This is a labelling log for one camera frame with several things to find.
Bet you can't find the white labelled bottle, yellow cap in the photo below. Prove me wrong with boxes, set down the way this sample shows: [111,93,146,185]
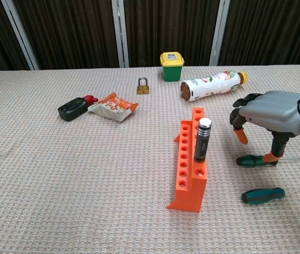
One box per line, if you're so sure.
[180,70,249,103]

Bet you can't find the green and black screwdriver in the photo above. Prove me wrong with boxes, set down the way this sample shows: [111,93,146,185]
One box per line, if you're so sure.
[236,154,300,168]

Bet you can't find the pink woven tablecloth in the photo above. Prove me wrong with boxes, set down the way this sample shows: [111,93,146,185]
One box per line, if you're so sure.
[0,65,300,254]

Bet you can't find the black metal precision screwdriver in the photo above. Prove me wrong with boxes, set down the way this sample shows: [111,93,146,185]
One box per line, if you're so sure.
[193,117,213,163]

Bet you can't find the brass padlock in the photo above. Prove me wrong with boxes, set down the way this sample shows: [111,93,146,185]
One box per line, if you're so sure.
[136,77,151,95]

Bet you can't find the teal handled screwdriver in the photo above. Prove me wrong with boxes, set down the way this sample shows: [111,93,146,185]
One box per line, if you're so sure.
[241,186,300,205]

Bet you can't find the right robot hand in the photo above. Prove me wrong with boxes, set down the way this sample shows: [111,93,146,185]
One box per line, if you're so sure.
[229,90,300,164]

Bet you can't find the black bottle with red cap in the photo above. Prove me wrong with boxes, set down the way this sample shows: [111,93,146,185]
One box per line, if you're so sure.
[57,95,99,122]

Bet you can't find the orange and white snack packet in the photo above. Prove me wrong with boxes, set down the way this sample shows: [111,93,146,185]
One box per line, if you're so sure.
[87,92,139,123]

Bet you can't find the grey partition post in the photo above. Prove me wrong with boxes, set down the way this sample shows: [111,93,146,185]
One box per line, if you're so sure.
[111,0,129,68]
[208,0,232,66]
[1,0,40,71]

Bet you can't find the orange perforated block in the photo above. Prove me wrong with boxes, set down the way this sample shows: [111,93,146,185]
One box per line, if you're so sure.
[166,106,208,213]

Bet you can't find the green tub with yellow lid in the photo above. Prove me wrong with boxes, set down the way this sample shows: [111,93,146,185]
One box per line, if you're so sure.
[160,51,185,82]

